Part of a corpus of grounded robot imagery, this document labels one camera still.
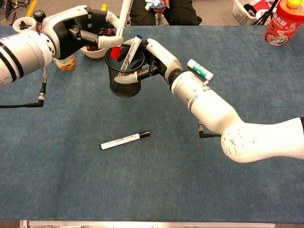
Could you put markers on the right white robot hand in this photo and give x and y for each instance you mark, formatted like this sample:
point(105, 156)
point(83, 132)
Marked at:
point(164, 57)

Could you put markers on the black tripod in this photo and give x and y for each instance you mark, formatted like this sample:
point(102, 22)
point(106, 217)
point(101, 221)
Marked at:
point(267, 14)

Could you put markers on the dark red grape bunch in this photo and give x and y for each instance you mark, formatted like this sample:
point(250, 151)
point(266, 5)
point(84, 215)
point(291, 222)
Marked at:
point(92, 48)

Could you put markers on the seated person black trousers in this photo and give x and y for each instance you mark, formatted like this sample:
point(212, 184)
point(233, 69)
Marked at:
point(180, 12)

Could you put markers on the amber tea bottle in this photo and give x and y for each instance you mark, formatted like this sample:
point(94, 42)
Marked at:
point(67, 64)

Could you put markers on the black mesh pen holder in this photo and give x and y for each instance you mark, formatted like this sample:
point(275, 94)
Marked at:
point(126, 89)

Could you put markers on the blue cap whiteboard marker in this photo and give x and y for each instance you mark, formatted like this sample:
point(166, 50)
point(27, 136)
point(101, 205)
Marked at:
point(130, 53)

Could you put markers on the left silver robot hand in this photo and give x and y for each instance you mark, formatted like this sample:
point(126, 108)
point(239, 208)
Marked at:
point(64, 31)

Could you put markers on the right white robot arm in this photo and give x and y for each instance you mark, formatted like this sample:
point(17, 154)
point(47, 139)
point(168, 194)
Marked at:
point(213, 107)

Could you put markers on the white plastic basket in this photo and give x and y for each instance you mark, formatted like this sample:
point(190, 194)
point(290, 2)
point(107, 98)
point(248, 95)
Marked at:
point(240, 12)

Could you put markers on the white paper cup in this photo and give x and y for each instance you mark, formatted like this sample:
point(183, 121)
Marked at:
point(16, 28)

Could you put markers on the blue white puzzle toy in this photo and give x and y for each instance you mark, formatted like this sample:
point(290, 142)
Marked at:
point(154, 4)

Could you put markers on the yellow floor tape strip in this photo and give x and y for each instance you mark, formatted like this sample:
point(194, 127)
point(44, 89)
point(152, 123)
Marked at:
point(32, 7)
point(104, 7)

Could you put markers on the red paper sheet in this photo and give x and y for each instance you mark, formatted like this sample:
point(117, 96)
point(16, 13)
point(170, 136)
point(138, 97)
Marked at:
point(261, 4)

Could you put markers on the metal stool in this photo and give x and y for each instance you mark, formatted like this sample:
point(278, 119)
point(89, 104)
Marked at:
point(159, 19)

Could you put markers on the red cap whiteboard marker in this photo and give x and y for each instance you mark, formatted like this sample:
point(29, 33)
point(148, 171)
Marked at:
point(124, 16)

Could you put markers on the dark clips in cup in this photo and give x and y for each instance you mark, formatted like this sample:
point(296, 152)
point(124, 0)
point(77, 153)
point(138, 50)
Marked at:
point(23, 24)

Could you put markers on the white green glue stick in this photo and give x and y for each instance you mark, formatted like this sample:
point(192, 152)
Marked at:
point(202, 70)

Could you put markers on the red snack canister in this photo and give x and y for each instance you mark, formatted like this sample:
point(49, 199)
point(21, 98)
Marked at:
point(282, 23)

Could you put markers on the black cap whiteboard marker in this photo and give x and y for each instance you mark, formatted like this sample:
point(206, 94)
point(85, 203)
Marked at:
point(123, 140)

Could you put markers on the blue felt table cover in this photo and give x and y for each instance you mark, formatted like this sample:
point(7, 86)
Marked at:
point(166, 178)

